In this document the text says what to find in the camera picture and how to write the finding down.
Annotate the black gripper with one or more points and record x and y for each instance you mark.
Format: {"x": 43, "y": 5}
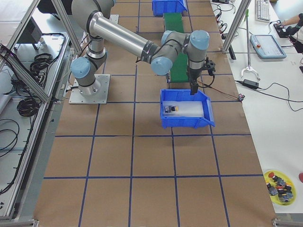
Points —
{"x": 194, "y": 75}

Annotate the yellow push button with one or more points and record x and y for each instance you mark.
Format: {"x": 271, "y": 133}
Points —
{"x": 170, "y": 109}

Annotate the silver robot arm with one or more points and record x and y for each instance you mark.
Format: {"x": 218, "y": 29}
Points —
{"x": 93, "y": 16}

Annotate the yellow plate of buttons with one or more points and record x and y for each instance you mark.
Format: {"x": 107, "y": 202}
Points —
{"x": 280, "y": 187}

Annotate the person hand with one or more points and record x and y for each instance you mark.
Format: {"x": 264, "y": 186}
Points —
{"x": 286, "y": 22}

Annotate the blue right plastic bin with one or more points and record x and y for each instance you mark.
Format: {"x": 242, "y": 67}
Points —
{"x": 193, "y": 110}

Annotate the blue plastic bin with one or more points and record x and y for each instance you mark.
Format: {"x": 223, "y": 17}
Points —
{"x": 193, "y": 110}
{"x": 159, "y": 7}

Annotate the black power adapter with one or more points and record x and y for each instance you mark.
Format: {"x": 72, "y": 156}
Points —
{"x": 250, "y": 84}

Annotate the white reach grabber tool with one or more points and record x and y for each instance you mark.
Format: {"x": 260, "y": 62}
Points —
{"x": 248, "y": 68}

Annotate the teach pendant tablet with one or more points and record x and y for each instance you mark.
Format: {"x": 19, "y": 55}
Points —
{"x": 267, "y": 47}

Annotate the blue left plastic bin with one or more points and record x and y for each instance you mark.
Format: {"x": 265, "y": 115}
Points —
{"x": 159, "y": 7}

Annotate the white keyboard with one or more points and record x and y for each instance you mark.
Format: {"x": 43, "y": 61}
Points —
{"x": 262, "y": 11}

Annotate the aluminium frame post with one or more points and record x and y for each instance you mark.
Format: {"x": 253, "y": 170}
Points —
{"x": 244, "y": 4}

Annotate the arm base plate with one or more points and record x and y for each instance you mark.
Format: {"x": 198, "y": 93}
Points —
{"x": 95, "y": 94}
{"x": 114, "y": 18}

